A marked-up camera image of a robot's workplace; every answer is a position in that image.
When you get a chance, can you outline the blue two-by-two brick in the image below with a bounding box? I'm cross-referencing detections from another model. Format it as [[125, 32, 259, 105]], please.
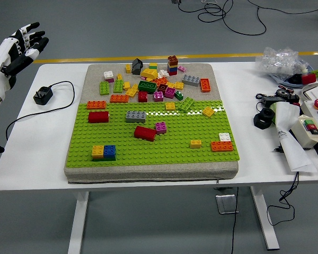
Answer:
[[103, 144, 117, 159]]

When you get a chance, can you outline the orange two-by-four brick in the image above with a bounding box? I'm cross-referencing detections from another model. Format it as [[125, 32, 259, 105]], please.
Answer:
[[200, 78, 211, 93], [86, 101, 107, 110], [110, 94, 129, 104], [210, 141, 234, 152]]

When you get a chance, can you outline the lime green two-by-four brick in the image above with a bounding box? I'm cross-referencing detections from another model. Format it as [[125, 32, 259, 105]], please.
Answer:
[[99, 81, 110, 96], [113, 79, 125, 94], [178, 97, 195, 112]]

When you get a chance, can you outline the red two-by-four brick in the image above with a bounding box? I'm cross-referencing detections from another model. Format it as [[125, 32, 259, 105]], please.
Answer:
[[88, 111, 110, 124], [134, 125, 157, 142]]

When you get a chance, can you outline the yellow two-by-four brick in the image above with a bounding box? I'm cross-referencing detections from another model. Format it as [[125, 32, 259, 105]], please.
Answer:
[[125, 84, 139, 98]]

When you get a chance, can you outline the grey two-by-four brick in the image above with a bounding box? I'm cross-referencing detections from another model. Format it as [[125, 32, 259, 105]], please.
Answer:
[[182, 74, 201, 87], [125, 110, 147, 123]]

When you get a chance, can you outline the yellow curved brick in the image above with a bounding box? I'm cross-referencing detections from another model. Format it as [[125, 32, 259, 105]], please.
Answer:
[[140, 68, 158, 80]]

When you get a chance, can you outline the green studded baseplate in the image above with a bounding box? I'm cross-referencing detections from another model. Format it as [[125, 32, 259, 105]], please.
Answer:
[[65, 99, 241, 169]]

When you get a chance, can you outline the black power brick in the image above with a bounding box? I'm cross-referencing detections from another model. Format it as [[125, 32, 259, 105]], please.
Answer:
[[261, 95, 287, 104]]

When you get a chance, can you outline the black power adapter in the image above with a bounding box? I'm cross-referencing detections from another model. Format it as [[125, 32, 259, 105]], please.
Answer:
[[33, 86, 54, 106]]

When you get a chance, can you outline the dark grey angled piece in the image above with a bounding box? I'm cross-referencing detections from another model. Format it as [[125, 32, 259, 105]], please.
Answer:
[[131, 58, 144, 76]]

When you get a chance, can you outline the grey-brown cushion mat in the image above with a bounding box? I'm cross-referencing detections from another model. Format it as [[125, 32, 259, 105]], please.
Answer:
[[64, 62, 240, 185]]

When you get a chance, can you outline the white table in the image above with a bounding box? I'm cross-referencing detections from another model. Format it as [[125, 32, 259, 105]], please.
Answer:
[[0, 62, 318, 251]]

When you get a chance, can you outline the silver metal foot plate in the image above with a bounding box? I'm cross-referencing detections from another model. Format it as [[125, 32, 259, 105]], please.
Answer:
[[215, 194, 240, 214]]

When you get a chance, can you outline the large black nut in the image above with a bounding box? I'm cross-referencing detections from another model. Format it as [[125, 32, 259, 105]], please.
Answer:
[[253, 107, 276, 130]]

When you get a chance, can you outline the lime green sheet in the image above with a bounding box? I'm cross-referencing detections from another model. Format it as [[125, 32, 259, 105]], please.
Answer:
[[269, 102, 279, 125]]

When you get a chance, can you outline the clear crumpled plastic bag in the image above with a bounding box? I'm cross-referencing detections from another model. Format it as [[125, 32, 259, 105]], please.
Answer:
[[255, 47, 312, 80]]

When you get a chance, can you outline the blue bowl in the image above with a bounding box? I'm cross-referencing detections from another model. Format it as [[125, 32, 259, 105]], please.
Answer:
[[269, 65, 317, 87]]

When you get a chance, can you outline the small black module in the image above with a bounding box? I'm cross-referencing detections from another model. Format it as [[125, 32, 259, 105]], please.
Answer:
[[286, 94, 301, 105]]

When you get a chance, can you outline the black plastic part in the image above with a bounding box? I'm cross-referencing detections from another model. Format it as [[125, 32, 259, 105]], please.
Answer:
[[287, 74, 303, 85]]

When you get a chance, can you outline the white paper bag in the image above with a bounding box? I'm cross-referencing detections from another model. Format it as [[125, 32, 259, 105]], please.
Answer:
[[272, 102, 318, 173]]

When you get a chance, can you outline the small white button box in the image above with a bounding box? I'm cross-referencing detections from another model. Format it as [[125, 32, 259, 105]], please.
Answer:
[[290, 114, 318, 150]]

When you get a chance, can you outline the white control box with buttons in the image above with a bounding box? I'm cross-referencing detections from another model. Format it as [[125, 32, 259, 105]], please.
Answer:
[[299, 98, 318, 143]]

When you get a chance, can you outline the white flat device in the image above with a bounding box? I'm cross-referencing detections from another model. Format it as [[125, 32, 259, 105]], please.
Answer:
[[299, 83, 318, 103]]

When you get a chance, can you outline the black adapter cord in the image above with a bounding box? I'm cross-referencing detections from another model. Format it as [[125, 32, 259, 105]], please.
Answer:
[[5, 80, 75, 141]]

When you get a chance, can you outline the black floor cable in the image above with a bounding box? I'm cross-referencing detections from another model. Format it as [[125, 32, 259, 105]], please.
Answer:
[[176, 0, 318, 37]]

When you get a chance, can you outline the black cable under table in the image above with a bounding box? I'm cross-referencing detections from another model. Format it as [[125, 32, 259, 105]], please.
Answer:
[[229, 186, 240, 254]]

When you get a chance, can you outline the black hanging cable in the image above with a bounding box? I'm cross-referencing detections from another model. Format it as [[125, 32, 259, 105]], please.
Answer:
[[267, 171, 299, 226]]

